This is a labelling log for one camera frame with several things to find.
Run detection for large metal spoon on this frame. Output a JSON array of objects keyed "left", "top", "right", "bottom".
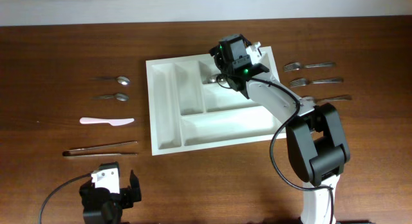
[
  {"left": 206, "top": 73, "right": 226, "bottom": 84},
  {"left": 302, "top": 95, "right": 352, "bottom": 104}
]

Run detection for metal fork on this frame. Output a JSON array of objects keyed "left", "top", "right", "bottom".
[
  {"left": 289, "top": 77, "right": 344, "bottom": 88},
  {"left": 283, "top": 62, "right": 336, "bottom": 72}
]

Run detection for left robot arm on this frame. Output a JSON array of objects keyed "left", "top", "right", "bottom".
[{"left": 79, "top": 169, "right": 142, "bottom": 224}]

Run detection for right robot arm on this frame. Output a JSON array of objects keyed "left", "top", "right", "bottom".
[{"left": 209, "top": 34, "right": 350, "bottom": 223}]

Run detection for metal kitchen tongs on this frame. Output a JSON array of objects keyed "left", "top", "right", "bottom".
[{"left": 62, "top": 141, "right": 138, "bottom": 158}]

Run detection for pink plastic knife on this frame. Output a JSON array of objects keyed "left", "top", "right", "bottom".
[{"left": 79, "top": 117, "right": 135, "bottom": 126}]

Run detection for lower small teaspoon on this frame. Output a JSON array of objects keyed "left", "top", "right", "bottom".
[{"left": 93, "top": 93, "right": 129, "bottom": 102}]

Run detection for small teaspoon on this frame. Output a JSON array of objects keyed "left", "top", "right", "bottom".
[
  {"left": 93, "top": 93, "right": 129, "bottom": 102},
  {"left": 93, "top": 76, "right": 131, "bottom": 86}
]

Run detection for white plastic cutlery tray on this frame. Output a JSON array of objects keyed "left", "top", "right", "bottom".
[{"left": 146, "top": 54, "right": 281, "bottom": 156}]

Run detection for upper small teaspoon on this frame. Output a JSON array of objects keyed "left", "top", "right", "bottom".
[{"left": 93, "top": 76, "right": 131, "bottom": 86}]

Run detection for left black cable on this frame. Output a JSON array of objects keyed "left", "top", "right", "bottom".
[{"left": 37, "top": 173, "right": 93, "bottom": 224}]

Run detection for black cable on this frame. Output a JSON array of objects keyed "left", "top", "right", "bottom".
[
  {"left": 37, "top": 173, "right": 93, "bottom": 224},
  {"left": 214, "top": 50, "right": 336, "bottom": 224}
]

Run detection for right black cable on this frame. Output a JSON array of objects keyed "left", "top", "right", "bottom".
[{"left": 214, "top": 50, "right": 336, "bottom": 224}]

